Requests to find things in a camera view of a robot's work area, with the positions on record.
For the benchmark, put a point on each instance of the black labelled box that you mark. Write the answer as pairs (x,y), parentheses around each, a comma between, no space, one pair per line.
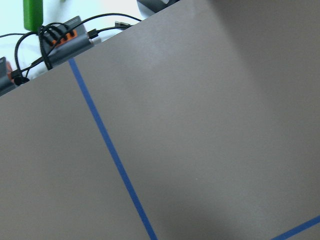
(157,5)

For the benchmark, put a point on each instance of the right grey usb hub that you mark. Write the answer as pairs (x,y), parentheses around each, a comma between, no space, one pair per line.
(60,42)

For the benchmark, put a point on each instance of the grey usb hub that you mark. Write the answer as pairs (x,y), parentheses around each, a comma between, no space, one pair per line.
(6,82)
(60,42)

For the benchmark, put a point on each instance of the left grey usb hub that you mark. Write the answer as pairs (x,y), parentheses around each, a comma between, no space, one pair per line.
(6,82)

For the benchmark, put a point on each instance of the green plastic clamp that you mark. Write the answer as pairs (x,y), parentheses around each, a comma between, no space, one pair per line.
(32,14)

